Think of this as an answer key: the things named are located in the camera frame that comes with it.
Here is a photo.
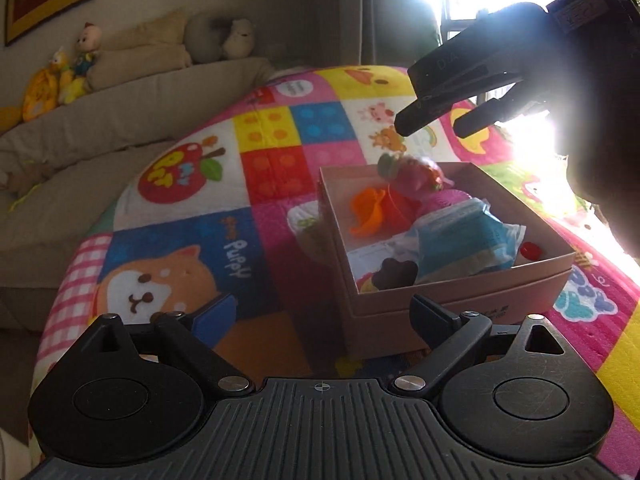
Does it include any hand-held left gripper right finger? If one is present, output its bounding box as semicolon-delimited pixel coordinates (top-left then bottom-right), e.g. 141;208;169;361
392;294;568;396

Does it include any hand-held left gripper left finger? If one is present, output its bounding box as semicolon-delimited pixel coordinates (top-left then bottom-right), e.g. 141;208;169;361
82;292;256;396

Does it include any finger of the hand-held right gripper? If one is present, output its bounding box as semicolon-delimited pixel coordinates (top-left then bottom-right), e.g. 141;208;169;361
452;92;547;139
394;2;551;137

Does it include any shallow cardboard box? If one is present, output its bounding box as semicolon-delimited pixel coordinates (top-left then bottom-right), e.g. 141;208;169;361
319;161;577;361

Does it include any dark brown paw toy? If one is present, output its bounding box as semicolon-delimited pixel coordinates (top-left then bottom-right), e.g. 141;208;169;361
362;257;421;295

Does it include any blue and white packet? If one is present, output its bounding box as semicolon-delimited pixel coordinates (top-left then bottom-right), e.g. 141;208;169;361
407;197;528;283

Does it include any pink toy basket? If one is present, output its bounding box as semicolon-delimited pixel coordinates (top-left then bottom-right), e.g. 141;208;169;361
417;187;476;216

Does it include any pink toy fruit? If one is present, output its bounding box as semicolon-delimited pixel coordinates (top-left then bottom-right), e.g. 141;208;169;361
377;152;453;198

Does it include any orange toy half shell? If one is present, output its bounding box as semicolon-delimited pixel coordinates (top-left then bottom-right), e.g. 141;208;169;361
349;186;396;238

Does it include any clear plastic packet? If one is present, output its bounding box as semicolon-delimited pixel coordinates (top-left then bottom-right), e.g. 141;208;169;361
347;237;421;281

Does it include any red round capsule half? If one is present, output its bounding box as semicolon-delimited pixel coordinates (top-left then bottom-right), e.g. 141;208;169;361
382;187;423;233

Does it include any colourful printed blanket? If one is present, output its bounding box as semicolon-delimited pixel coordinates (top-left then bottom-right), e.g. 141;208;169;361
27;65;640;480

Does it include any beige covered sofa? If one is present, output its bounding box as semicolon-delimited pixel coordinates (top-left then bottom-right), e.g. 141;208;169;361
0;57;276;333

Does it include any brown plush toy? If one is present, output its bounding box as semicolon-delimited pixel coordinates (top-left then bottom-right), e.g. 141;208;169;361
0;160;56;196

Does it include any grey bear neck pillow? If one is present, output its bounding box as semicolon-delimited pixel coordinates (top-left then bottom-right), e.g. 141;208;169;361
182;11;257;65

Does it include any yellow plush toy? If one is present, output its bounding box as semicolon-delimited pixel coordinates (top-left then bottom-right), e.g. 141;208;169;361
47;46;83;106

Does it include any yellow plush bag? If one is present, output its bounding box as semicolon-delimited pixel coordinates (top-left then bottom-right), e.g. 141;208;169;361
21;67;60;123

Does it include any doll with blue shirt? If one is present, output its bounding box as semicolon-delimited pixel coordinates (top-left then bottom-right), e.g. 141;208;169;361
70;22;103;81

